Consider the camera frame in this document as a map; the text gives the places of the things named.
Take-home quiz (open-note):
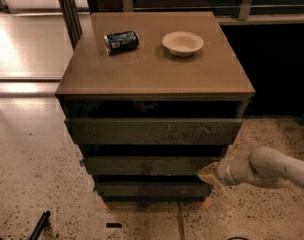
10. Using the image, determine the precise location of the black rod on floor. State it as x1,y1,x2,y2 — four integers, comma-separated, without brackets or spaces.
28,211,51,240

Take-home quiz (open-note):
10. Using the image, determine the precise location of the top drawer front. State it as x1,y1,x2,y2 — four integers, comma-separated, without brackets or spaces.
65,118,242,145

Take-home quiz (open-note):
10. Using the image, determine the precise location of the brown wooden drawer cabinet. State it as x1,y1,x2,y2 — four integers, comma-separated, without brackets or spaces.
56,12,255,201

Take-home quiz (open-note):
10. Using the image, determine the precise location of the wooden drawer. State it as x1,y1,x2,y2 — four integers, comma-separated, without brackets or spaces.
83,156,218,176

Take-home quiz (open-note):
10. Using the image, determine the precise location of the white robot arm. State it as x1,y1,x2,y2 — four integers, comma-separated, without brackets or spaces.
197,146,304,189

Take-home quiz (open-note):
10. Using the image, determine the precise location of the blue tape piece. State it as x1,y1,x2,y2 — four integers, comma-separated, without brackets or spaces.
79,159,85,167

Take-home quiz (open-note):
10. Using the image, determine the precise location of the bottom drawer front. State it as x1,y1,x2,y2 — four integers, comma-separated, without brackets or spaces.
96,182,212,198

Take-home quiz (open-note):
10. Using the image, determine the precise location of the white paper bowl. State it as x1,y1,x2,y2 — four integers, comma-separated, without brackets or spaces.
162,31,204,57

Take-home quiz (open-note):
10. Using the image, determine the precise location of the black floor marker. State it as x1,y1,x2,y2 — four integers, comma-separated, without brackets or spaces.
106,223,122,228

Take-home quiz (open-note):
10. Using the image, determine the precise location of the dark blue soda can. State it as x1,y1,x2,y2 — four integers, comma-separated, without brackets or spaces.
104,31,139,55

